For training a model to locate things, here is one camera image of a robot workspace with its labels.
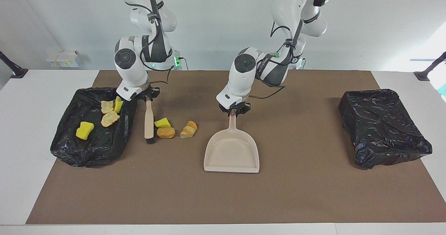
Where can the yellow sponge chunk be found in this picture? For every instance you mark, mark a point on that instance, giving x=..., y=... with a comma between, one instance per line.
x=85, y=130

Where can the brown toy bread roll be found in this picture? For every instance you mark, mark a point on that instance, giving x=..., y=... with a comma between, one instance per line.
x=166, y=133

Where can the beige plastic dustpan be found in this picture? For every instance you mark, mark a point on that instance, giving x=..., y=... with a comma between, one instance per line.
x=231, y=154

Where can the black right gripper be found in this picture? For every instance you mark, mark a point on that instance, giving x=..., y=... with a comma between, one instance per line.
x=148, y=92

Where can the white wall socket box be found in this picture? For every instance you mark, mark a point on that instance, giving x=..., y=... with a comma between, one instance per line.
x=64, y=59

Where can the black bag lined bin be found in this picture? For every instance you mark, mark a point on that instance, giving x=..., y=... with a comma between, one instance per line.
x=383, y=130
x=94, y=148

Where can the beige trash piece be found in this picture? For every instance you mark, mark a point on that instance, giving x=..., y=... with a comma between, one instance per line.
x=110, y=119
x=107, y=106

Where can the notched yellow sponge piece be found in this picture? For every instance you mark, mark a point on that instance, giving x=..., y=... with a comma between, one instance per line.
x=119, y=105

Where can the beige hand brush black bristles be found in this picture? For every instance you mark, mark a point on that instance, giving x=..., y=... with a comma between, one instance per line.
x=149, y=120

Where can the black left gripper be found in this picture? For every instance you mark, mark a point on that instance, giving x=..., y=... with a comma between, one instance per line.
x=237, y=107

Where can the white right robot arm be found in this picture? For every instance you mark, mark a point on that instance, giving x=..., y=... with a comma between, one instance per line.
x=132, y=67

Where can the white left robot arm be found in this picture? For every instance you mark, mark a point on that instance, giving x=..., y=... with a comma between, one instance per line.
x=244, y=78

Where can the brown table mat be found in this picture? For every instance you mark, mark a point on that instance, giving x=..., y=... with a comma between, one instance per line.
x=223, y=200

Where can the striped toy croissant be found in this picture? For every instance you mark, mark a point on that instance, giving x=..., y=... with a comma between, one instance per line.
x=189, y=129

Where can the black stand leg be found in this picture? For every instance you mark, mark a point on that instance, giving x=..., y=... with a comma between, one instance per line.
x=15, y=71
x=427, y=73

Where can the yellow sponge wedge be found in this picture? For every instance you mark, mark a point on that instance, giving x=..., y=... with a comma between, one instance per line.
x=162, y=122

